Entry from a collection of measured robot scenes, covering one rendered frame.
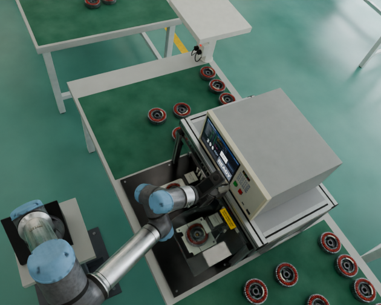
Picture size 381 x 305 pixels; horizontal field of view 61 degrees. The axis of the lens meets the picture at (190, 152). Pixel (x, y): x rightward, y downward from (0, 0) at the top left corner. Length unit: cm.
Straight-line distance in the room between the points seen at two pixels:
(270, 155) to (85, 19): 183
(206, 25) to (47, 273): 149
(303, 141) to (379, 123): 250
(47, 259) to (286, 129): 100
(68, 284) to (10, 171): 191
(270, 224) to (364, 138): 235
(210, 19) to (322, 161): 105
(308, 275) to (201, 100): 119
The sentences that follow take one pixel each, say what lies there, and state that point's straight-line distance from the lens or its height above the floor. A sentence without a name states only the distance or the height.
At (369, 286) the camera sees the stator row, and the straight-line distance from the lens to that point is 194.
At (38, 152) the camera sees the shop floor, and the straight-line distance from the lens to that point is 285.
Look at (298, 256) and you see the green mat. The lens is 183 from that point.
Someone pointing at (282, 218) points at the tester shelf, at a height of 111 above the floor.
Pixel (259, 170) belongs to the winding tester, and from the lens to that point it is 125.
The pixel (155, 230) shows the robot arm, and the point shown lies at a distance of 119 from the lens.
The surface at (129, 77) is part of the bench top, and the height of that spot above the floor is 75.
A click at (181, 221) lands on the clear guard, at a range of 138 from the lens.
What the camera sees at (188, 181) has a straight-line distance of 161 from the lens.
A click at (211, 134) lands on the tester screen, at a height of 124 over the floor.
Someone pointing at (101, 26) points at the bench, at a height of 75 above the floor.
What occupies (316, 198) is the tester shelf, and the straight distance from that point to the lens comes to 155.
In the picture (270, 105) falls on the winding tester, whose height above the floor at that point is 132.
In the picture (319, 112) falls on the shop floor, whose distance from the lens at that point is 356.
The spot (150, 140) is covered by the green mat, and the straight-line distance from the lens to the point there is 192.
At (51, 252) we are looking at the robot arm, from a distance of 99.
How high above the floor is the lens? 233
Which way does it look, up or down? 57 degrees down
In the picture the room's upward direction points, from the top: 16 degrees clockwise
